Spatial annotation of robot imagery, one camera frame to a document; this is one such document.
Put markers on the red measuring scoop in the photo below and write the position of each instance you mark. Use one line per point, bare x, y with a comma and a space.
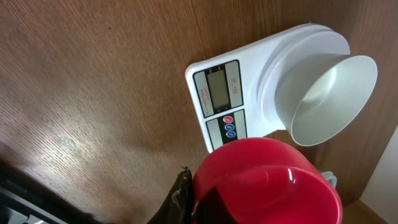
262, 180

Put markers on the white digital kitchen scale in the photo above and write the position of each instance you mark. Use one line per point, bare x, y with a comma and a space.
234, 93

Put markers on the white bowl on scale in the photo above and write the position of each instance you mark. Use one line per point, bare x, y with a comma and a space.
320, 96

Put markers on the clear plastic bean container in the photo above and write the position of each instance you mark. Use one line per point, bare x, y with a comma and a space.
330, 177

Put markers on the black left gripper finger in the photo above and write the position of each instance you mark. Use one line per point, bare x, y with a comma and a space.
178, 204

